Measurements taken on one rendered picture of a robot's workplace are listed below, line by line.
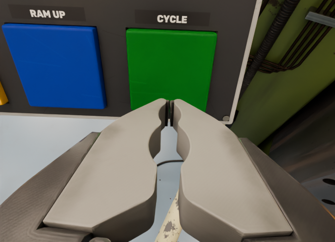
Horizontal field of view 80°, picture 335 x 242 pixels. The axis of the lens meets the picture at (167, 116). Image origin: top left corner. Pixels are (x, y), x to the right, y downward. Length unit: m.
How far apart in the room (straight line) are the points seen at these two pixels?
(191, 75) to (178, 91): 0.02
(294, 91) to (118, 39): 0.48
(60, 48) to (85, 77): 0.03
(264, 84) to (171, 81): 0.43
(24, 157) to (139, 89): 1.29
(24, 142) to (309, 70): 1.42
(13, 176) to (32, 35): 1.26
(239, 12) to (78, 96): 0.16
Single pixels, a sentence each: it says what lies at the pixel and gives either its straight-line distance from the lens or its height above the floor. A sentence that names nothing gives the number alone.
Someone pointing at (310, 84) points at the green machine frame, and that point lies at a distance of 0.57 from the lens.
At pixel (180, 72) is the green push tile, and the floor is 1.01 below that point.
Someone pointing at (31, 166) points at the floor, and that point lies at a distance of 1.40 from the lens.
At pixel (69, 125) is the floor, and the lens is 1.41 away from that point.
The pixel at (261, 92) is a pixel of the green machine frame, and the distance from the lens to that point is 0.61.
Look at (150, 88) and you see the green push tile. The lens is 0.19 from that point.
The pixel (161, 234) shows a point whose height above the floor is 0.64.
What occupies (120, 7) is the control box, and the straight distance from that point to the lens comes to 0.18.
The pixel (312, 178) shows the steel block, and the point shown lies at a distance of 0.52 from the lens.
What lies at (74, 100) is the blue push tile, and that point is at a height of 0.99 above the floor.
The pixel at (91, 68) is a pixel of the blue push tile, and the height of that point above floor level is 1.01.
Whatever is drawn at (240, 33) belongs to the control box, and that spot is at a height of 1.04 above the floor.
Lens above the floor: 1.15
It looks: 61 degrees down
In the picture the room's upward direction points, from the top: 3 degrees clockwise
